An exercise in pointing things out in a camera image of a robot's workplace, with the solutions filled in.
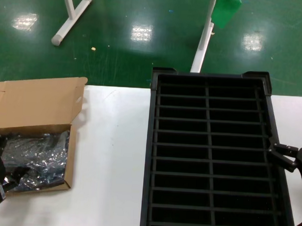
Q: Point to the small blue floor speck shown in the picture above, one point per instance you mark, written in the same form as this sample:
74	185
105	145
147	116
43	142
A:
171	11

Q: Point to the white table frame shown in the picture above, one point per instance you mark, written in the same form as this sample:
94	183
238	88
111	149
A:
70	12

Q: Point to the open brown cardboard box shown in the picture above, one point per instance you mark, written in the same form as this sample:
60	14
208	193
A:
41	103

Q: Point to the black slotted plastic container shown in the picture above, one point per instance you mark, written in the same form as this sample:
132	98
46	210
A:
151	143

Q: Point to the translucent grey antistatic bag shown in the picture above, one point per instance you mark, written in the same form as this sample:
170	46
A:
44	153

